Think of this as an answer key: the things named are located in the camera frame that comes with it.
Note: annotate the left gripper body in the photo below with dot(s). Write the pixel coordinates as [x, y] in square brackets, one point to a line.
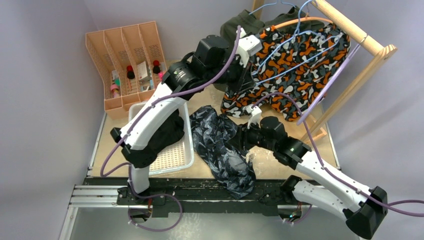
[235, 76]

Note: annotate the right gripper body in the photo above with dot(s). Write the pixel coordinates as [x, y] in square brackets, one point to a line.
[254, 137]

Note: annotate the dark leaf print shorts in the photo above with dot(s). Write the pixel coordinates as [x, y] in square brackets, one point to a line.
[211, 134]

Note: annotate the lilac plastic hanger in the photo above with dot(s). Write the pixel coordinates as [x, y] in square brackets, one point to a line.
[329, 84]

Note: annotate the peach plastic desk organizer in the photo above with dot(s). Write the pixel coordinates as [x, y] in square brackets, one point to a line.
[116, 52]

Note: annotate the black shorts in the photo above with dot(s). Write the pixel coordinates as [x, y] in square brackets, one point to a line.
[170, 132]

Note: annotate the white plastic basket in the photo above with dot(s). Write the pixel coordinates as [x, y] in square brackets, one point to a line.
[179, 155]

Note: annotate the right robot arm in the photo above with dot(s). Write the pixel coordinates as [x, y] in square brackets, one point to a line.
[340, 195]

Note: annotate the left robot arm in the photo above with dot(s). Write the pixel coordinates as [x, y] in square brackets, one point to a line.
[158, 124]

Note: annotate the olive green shorts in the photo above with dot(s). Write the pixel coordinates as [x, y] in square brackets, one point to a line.
[253, 25]

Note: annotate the orange hanger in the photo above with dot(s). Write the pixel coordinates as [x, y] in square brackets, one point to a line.
[302, 19]

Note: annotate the orange camouflage shorts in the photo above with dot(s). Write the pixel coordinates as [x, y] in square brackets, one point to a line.
[290, 71]

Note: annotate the red black marker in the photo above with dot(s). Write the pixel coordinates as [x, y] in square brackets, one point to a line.
[156, 69]

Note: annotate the white medicine box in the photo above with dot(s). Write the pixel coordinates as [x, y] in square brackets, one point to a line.
[143, 72]

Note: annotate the pink small bottle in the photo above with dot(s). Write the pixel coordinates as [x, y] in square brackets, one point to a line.
[115, 91]

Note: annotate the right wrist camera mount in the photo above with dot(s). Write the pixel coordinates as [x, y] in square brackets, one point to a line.
[255, 115]

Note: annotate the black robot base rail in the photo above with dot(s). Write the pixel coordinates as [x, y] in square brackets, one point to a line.
[188, 195]

